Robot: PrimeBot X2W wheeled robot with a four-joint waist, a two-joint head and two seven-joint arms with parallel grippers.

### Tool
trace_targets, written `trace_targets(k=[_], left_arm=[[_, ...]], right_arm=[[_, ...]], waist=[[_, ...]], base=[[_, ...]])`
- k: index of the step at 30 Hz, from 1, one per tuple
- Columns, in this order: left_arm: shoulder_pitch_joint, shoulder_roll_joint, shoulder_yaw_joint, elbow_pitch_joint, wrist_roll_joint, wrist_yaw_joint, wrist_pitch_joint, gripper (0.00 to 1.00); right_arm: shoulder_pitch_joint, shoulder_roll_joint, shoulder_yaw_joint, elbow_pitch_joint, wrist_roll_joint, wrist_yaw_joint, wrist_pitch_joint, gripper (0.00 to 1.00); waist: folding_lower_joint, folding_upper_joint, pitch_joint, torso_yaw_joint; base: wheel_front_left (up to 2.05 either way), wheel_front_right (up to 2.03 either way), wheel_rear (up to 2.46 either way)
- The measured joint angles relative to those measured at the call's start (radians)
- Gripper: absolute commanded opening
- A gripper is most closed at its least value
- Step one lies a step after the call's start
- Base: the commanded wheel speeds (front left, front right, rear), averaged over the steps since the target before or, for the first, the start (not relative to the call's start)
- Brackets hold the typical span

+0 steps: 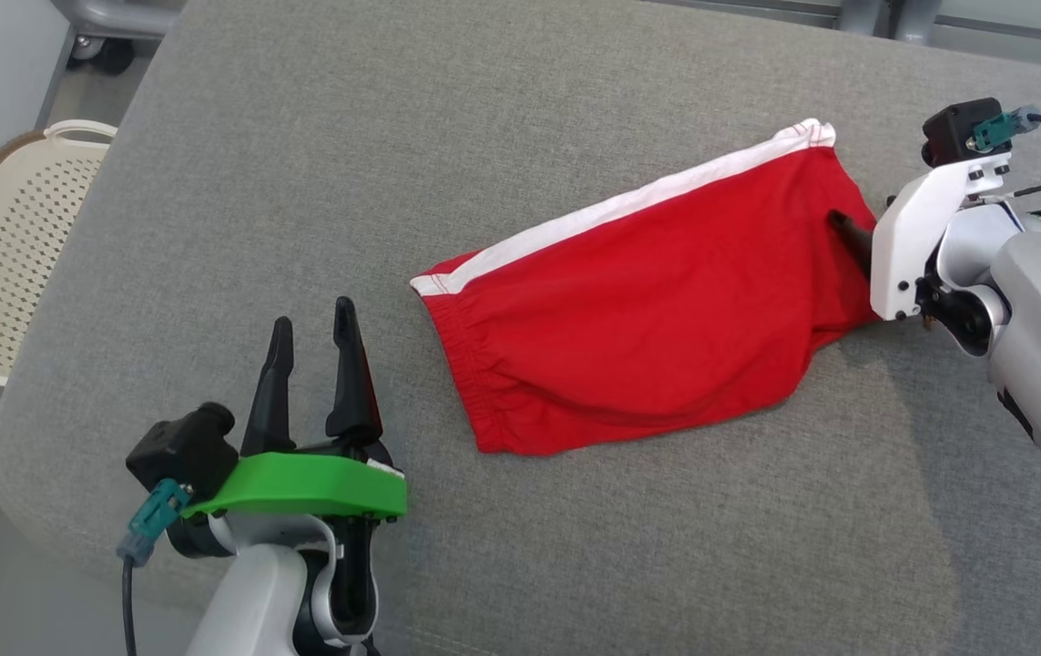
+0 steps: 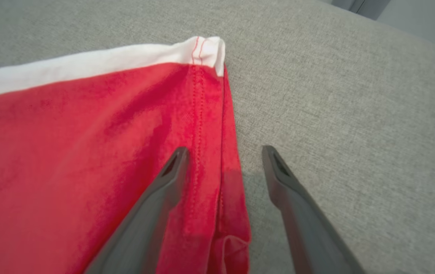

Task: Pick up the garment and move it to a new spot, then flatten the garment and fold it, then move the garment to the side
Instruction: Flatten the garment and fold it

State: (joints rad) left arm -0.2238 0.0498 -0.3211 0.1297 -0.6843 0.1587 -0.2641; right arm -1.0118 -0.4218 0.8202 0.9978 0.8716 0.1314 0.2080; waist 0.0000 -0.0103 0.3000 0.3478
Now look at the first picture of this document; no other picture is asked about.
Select grey double partition post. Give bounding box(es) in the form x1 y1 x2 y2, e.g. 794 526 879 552
839 0 945 45

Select right camera cable teal plug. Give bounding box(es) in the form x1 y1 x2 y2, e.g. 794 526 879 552
974 105 1041 156

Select left camera cable teal plug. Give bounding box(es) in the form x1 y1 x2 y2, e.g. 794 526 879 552
117 478 193 656

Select red shorts with white stripe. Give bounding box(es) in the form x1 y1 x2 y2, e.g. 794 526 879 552
410 118 882 456

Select cream perforated laundry basket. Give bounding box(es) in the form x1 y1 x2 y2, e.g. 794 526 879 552
0 119 118 388

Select grey metal cart frame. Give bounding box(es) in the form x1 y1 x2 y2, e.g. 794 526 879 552
51 0 186 77

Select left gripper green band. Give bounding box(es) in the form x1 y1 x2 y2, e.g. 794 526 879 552
181 296 408 522

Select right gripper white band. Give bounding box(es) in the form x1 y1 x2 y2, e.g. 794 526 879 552
828 155 1014 322

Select camera cable teal plug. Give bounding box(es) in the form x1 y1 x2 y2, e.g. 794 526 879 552
117 478 193 656
974 105 1041 156

